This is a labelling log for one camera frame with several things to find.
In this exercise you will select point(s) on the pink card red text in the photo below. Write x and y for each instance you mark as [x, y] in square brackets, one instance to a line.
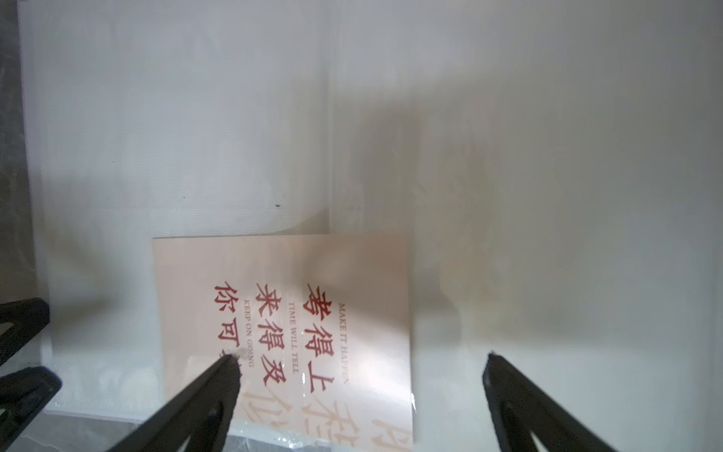
[319, 324]

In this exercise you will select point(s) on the white photo album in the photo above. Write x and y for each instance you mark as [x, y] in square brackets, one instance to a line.
[555, 168]

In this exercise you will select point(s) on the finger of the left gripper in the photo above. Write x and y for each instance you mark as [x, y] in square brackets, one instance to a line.
[24, 394]
[26, 319]

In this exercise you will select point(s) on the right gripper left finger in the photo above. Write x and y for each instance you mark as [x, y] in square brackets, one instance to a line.
[197, 419]

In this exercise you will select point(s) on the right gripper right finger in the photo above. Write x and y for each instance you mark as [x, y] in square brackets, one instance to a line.
[523, 414]

